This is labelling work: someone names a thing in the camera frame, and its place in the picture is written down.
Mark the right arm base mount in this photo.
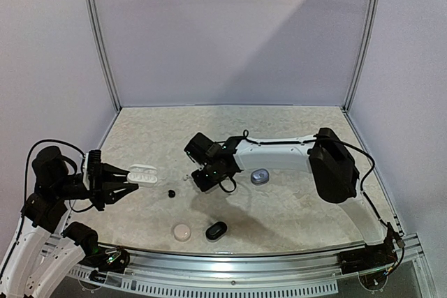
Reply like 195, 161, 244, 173
337, 238, 405, 276

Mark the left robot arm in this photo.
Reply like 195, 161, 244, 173
1, 140, 139, 297

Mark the purple charging case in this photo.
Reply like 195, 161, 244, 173
250, 168, 270, 185

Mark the right aluminium frame post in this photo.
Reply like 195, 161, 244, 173
342, 0, 379, 114

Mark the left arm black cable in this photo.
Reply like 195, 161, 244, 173
24, 140, 87, 208

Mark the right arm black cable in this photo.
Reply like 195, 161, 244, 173
219, 129, 406, 243

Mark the aluminium front rail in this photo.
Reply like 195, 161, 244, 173
52, 235, 436, 297

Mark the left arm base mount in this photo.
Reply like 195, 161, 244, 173
78, 246, 130, 274

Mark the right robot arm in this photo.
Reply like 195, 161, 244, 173
184, 128, 392, 267

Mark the black charging case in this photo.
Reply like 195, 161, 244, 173
205, 221, 228, 241

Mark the white charging case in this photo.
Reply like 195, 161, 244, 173
127, 164, 158, 187

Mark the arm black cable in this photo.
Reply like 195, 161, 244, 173
219, 129, 406, 243
24, 140, 87, 208

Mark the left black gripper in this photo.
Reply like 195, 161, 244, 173
53, 162, 138, 210

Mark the pink charging case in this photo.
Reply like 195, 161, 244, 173
173, 223, 191, 242

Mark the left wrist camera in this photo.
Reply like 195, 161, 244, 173
82, 149, 101, 190

